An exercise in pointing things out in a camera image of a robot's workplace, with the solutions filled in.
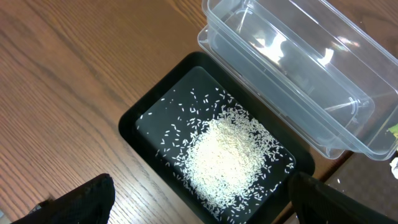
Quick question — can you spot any yellow green snack wrapper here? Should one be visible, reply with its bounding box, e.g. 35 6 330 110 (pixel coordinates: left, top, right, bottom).
387 124 398 139

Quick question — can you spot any black plastic tray bin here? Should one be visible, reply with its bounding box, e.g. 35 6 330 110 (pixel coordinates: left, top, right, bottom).
118 52 315 223

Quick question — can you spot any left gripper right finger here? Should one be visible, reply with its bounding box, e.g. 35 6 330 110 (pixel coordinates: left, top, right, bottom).
289 172 397 224

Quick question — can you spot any crumpled white tissue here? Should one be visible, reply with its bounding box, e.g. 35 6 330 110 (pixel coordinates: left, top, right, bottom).
389 157 398 179

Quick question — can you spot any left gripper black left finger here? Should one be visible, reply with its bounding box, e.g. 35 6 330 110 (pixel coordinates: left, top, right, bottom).
12 173 116 224

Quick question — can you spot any clear plastic bin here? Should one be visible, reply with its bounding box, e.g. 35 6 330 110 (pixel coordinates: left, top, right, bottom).
198 0 397 161

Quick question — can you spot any white rice pile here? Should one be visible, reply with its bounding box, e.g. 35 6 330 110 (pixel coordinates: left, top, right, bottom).
134 87 296 223

